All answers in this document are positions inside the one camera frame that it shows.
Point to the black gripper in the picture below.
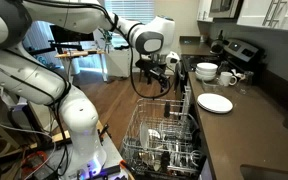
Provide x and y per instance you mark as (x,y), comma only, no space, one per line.
(155,71)

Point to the white round plate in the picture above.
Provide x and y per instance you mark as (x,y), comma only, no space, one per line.
(214,101)
(214,112)

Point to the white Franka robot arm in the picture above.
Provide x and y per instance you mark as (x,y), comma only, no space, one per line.
(80,116)

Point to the robot base platform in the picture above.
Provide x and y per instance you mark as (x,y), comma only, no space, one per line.
(112,150)

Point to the white plate standing in rack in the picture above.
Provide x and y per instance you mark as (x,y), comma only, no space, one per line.
(144,135)

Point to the black plastic rack clip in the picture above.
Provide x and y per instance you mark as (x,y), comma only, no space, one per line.
(167,110)

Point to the white ceramic bowl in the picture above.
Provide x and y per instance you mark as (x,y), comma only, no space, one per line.
(205,74)
(205,79)
(206,66)

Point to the clear glass food container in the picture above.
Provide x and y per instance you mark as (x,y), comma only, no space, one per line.
(212,87)

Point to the white low cabinet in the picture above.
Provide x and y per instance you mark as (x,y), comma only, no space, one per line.
(120,61)

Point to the white ceramic mug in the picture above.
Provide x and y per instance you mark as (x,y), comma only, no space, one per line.
(225,79)

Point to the dark kettle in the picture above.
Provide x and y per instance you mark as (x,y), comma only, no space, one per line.
(216,46)

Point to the green house plant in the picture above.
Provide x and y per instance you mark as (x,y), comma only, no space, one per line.
(108,36)

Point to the black clamp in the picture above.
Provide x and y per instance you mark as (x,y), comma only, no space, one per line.
(104,131)

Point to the clear glass jar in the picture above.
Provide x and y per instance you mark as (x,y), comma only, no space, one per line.
(248,79)

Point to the white window blinds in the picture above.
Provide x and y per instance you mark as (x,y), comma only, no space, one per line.
(130,10)

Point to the black steel kitchen stove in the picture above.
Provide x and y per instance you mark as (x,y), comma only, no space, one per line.
(242,50)

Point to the wooden table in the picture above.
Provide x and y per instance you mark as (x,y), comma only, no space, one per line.
(80,53)

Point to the steel over-range microwave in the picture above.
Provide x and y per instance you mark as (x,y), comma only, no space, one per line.
(224,8)

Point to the black monitor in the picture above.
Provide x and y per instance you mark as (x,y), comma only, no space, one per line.
(70,35)

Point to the steel kitchen sink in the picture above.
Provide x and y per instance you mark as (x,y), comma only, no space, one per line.
(270,174)

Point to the narrow white wall cabinet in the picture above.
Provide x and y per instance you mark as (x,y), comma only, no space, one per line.
(204,10)

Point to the white two-door wall cabinet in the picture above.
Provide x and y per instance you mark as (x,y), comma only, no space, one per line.
(254,11)

